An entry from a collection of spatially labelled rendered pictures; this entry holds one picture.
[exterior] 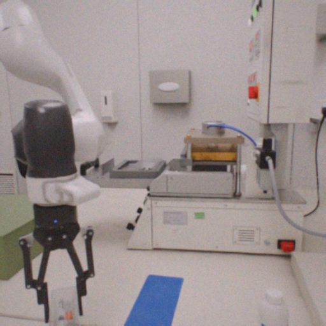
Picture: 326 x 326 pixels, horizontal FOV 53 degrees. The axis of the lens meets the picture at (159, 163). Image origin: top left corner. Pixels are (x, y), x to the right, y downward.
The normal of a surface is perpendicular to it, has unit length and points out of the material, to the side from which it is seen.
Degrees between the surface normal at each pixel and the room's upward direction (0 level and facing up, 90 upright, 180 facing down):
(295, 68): 90
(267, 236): 90
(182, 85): 90
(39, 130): 86
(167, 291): 0
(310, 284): 0
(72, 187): 17
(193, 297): 0
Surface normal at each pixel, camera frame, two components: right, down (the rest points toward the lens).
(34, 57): 0.32, 0.19
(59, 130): 0.57, 0.07
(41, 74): -0.02, 0.84
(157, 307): -0.02, -0.98
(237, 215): -0.15, 0.19
